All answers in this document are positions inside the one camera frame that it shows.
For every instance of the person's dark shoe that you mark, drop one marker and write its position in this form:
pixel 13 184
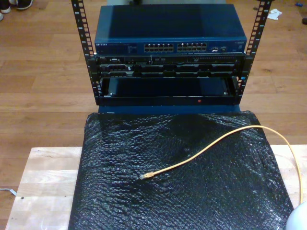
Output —
pixel 24 4

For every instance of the blue network switch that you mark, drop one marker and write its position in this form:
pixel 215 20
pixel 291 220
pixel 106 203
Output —
pixel 168 24

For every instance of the crumpled white paper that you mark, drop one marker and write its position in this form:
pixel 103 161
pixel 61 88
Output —
pixel 274 14

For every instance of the small blue floor object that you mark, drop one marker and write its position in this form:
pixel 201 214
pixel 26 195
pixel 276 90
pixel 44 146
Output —
pixel 298 4

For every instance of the black perforated rack post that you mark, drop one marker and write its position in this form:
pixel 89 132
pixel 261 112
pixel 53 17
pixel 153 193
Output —
pixel 260 21
pixel 82 24

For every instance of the black rack server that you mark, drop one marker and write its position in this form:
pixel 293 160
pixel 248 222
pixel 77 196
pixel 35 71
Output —
pixel 192 69

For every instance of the black bubble mat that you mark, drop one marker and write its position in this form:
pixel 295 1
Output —
pixel 168 203

